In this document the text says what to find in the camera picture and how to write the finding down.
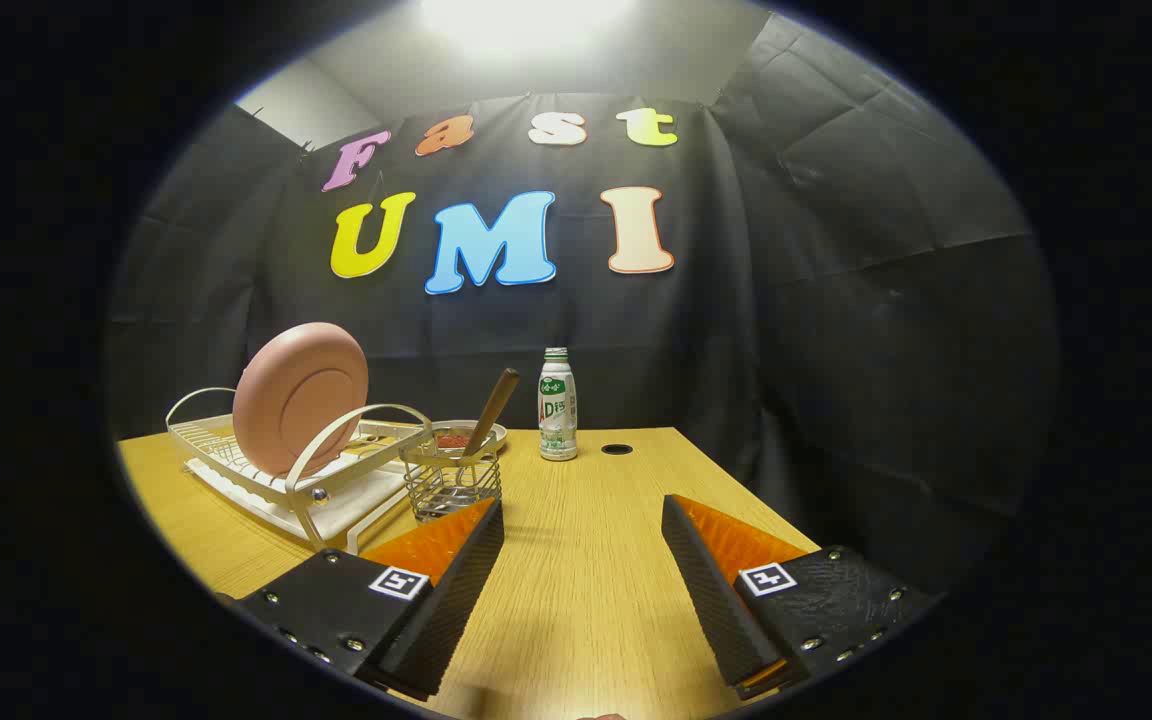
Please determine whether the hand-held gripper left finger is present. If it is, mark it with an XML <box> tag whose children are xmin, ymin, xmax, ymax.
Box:
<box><xmin>236</xmin><ymin>497</ymin><xmax>505</xmax><ymax>701</ymax></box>

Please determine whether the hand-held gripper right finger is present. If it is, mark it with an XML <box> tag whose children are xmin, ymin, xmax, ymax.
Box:
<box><xmin>662</xmin><ymin>494</ymin><xmax>942</xmax><ymax>701</ymax></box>

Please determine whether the metal wire basket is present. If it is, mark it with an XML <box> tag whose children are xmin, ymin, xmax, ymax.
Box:
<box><xmin>399</xmin><ymin>430</ymin><xmax>503</xmax><ymax>524</ymax></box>

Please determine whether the white wire dish rack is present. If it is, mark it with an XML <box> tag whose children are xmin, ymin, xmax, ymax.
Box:
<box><xmin>166</xmin><ymin>388</ymin><xmax>437</xmax><ymax>553</ymax></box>

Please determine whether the wooden handle spoon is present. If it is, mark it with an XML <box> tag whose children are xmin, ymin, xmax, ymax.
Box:
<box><xmin>463</xmin><ymin>368</ymin><xmax>521</xmax><ymax>459</ymax></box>

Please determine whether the pink plate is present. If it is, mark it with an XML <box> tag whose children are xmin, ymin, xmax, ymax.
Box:
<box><xmin>233</xmin><ymin>322</ymin><xmax>370</xmax><ymax>477</ymax></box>

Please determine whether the beige plate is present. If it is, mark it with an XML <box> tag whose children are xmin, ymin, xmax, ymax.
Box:
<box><xmin>433</xmin><ymin>419</ymin><xmax>509</xmax><ymax>453</ymax></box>

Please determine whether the white drip tray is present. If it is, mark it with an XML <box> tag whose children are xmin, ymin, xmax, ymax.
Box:
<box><xmin>186</xmin><ymin>455</ymin><xmax>412</xmax><ymax>541</ymax></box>

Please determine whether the white drink bottle green label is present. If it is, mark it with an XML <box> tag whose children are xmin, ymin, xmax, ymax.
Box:
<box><xmin>537</xmin><ymin>347</ymin><xmax>579</xmax><ymax>462</ymax></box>

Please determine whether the black backdrop cloth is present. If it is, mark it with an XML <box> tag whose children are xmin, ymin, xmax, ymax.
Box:
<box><xmin>106</xmin><ymin>15</ymin><xmax>1062</xmax><ymax>591</ymax></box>

